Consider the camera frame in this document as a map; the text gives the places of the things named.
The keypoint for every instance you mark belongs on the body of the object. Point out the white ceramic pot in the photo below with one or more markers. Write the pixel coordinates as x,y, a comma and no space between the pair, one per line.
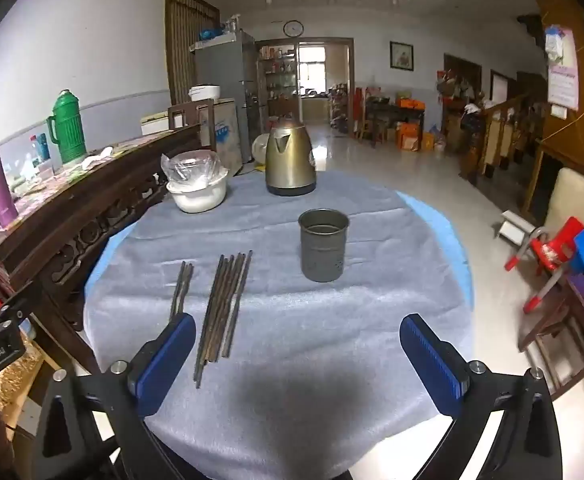
196,199

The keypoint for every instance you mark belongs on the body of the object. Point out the bundle of dark chopsticks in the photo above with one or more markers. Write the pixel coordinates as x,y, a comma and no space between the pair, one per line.
221,310

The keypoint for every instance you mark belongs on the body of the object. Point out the stainless steel electric kettle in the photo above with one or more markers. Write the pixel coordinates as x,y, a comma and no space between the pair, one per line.
289,165

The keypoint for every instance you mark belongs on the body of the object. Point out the clear plastic bag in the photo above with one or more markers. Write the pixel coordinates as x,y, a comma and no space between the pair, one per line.
191,165

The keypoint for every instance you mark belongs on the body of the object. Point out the red plastic child chair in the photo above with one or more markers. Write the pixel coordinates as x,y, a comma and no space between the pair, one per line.
552,252

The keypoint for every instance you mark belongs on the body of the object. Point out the white tissue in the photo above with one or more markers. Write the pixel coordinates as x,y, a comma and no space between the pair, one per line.
96,157

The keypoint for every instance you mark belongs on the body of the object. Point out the grey felt table cloth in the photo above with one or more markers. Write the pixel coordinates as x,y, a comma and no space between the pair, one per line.
272,320

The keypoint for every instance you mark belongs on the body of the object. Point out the dark wooden chopstick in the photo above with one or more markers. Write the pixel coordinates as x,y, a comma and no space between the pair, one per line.
185,287
176,292

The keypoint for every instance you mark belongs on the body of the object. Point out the blue table cloth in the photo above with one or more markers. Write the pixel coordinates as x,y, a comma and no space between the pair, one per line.
447,240

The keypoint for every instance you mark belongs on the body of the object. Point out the dark wooden dining table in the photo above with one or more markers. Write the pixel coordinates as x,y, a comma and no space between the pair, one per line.
392,112

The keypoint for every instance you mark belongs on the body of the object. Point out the grey refrigerator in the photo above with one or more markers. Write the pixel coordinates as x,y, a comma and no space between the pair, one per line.
221,67

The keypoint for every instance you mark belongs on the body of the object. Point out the framed picture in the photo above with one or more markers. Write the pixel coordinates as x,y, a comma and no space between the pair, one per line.
402,56

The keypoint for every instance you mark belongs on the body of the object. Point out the grey perforated metal holder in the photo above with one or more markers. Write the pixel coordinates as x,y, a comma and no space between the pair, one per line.
322,255

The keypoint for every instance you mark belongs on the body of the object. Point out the green thermos flask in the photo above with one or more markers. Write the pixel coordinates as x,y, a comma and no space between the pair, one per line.
69,130

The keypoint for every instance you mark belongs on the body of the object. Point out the small white cabinet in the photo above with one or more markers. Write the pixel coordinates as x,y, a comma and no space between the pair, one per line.
154,122

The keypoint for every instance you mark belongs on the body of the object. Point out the white chest freezer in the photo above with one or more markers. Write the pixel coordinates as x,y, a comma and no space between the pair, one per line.
226,130

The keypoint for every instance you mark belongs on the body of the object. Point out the orange cardboard box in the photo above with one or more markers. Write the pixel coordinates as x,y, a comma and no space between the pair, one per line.
408,137

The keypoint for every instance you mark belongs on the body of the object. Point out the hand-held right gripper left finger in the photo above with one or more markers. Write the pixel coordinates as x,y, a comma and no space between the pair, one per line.
169,360

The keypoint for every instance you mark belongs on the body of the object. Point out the pink wall calendar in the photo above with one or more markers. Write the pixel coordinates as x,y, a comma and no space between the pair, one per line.
562,75

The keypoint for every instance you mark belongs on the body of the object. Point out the white rice cooker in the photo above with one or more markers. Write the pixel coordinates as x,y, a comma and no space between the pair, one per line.
204,92

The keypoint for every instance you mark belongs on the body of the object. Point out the white step stool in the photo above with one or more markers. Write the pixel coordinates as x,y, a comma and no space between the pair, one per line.
514,227

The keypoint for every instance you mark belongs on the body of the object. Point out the shelf rack with bottles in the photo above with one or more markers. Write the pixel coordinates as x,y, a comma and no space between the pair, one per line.
277,80

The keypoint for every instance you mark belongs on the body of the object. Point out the red cap plastic bottle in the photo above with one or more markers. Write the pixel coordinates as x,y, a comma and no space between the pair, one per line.
33,147

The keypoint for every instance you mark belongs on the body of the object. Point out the round wall clock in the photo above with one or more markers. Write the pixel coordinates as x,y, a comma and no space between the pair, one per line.
293,28

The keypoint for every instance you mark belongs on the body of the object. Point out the brown curtain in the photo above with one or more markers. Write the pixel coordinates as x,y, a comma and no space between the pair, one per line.
186,45

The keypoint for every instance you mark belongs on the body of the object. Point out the cream armchair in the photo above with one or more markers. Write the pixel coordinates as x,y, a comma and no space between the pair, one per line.
567,195

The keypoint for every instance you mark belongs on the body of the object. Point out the blue bottle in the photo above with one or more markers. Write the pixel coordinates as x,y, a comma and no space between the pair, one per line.
43,147

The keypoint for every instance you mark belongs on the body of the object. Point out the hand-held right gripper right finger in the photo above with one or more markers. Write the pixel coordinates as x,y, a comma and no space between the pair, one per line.
432,360

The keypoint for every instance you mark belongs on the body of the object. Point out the wooden chair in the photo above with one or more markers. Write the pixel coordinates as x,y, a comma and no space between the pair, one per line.
186,115
547,325

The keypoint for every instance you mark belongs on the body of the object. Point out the dark carved wooden sideboard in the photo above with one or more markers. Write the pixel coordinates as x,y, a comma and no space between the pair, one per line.
71,220

